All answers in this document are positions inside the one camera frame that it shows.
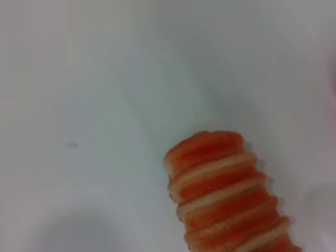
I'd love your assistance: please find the long toasted bread loaf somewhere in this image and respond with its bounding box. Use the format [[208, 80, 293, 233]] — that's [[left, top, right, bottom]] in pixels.
[[163, 130, 303, 252]]

